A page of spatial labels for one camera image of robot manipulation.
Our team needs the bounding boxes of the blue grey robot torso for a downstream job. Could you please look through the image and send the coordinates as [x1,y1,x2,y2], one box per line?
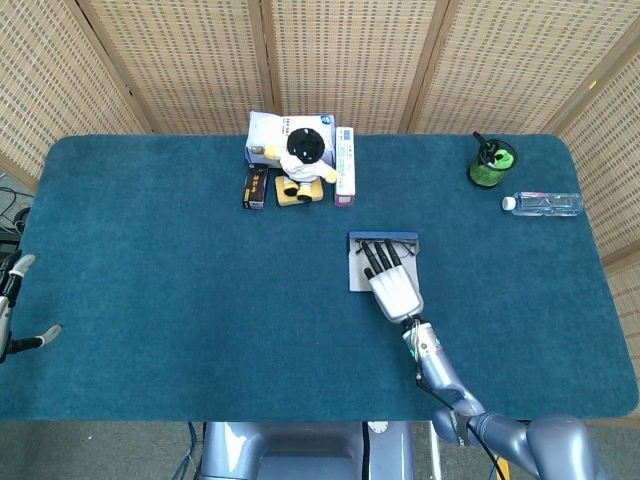
[198,421,416,480]

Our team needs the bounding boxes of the white blue tissue pack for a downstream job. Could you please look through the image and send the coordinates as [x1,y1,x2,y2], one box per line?
[244,110,337,169]

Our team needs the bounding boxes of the pink white carton box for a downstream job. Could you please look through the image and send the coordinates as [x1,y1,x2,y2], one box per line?
[333,126,357,207]

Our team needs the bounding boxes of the small black carton box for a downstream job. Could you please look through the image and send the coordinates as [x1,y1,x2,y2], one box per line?
[242,163,270,212]

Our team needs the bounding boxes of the clear plastic water bottle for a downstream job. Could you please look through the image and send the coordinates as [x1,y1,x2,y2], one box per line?
[501,191,585,218]

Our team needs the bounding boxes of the woven wooden folding screen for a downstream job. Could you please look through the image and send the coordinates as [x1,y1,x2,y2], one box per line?
[0,0,640,351]

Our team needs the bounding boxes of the white metal table leg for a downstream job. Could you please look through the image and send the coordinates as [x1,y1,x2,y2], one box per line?
[428,421,444,480]

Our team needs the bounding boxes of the yellow sponge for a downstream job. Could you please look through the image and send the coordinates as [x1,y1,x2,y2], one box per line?
[274,175,324,207]

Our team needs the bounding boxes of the black plush toy white coat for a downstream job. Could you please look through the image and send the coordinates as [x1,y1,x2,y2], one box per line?
[263,127,339,203]

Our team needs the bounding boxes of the black cables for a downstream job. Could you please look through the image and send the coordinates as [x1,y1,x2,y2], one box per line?
[0,185,35,236]

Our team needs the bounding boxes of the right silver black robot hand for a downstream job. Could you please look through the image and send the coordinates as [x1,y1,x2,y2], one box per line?
[360,239,425,323]

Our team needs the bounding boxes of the teal blue table mat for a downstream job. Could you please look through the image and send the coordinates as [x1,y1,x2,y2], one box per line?
[0,133,640,424]

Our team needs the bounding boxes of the bright green cloth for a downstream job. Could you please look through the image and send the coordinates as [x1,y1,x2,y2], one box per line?
[469,147,516,187]

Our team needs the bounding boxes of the blue glasses box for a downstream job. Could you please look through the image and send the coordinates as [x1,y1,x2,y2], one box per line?
[347,230,420,294]

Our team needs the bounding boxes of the black mesh pen holder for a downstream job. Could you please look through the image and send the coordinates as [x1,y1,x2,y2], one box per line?
[467,139,518,190]

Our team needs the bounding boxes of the blue cable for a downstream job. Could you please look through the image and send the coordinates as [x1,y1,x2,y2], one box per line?
[172,421,202,480]

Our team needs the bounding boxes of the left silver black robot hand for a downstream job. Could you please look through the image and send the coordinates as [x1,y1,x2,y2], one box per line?
[0,253,64,364]

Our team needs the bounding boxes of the black bent tool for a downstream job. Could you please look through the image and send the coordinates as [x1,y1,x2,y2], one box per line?
[472,131,494,166]

